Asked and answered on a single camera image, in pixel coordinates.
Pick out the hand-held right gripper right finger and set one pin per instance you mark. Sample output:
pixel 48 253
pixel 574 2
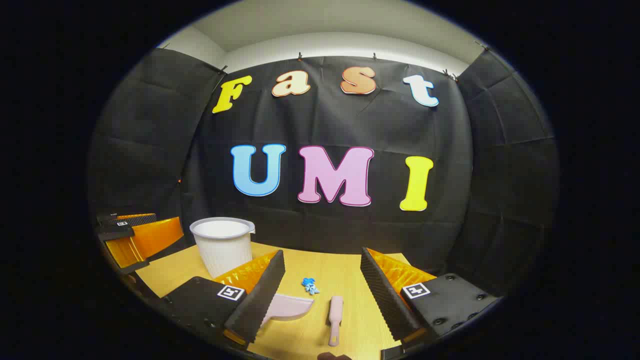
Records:
pixel 385 300

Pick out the white ribbed garbage bin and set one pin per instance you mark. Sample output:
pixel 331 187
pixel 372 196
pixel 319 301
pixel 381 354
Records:
pixel 222 250

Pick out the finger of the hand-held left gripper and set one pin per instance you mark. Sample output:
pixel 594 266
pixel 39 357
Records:
pixel 125 220
pixel 150 240

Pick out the wooden desktop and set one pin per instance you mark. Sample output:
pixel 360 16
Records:
pixel 345 270

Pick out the light blue paper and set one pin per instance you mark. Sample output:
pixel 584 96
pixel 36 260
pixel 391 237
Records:
pixel 313 289

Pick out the small pale pink broom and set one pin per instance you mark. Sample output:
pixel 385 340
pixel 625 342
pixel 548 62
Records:
pixel 336 312

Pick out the black backdrop cloth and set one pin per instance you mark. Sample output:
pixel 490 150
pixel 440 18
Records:
pixel 325 120

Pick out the pale pink dustpan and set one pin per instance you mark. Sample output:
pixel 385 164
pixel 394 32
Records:
pixel 290 307

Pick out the dark blue paper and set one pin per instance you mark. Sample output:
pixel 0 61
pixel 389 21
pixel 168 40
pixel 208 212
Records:
pixel 306 282

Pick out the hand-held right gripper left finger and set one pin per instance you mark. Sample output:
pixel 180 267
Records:
pixel 260 300

